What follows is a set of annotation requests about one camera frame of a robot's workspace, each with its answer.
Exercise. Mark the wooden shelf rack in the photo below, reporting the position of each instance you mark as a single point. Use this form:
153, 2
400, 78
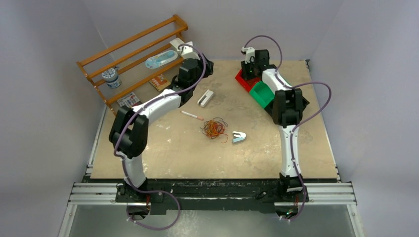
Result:
131, 68

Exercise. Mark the coloured marker set pack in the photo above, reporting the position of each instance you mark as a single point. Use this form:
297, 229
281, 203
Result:
129, 100

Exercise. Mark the white blue staple remover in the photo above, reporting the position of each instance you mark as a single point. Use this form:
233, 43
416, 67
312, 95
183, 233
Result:
238, 137

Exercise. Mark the white stapler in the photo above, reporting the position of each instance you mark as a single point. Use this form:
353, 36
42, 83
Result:
205, 98

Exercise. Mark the red plastic bin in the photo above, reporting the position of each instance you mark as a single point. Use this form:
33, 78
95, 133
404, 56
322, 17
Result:
246, 84

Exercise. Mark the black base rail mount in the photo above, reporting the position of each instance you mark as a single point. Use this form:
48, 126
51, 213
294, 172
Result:
211, 195

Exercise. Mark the blue white oval package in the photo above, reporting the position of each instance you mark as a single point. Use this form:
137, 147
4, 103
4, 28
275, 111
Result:
161, 59

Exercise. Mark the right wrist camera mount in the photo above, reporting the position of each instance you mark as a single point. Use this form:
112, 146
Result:
249, 53

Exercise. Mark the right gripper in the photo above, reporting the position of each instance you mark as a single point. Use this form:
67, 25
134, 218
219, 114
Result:
244, 67

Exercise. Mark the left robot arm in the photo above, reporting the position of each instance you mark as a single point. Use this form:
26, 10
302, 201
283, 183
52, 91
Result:
129, 133

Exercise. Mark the black plastic bin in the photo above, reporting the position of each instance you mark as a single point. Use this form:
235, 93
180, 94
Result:
287, 107

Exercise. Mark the white red box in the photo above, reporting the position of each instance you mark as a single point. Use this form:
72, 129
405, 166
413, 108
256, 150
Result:
176, 45

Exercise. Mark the green plastic bin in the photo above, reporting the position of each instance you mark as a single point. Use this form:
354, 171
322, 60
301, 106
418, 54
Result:
262, 94

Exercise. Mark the blue white tape roll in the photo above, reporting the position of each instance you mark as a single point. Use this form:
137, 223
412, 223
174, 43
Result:
111, 78

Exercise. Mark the orange snack packet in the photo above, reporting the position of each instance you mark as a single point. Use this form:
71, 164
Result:
160, 82

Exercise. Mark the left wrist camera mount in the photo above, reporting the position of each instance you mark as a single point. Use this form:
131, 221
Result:
187, 52

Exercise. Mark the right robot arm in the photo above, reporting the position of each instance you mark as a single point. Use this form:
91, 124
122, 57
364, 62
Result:
290, 174

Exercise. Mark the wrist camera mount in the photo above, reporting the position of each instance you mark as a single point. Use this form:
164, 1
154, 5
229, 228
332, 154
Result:
187, 52
249, 53

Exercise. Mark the aluminium frame rail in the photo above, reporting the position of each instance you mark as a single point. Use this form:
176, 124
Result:
92, 211

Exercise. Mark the white marker with orange cap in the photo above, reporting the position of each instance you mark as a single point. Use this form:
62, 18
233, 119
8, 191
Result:
192, 115

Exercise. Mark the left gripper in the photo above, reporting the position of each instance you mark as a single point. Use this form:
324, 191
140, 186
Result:
208, 71

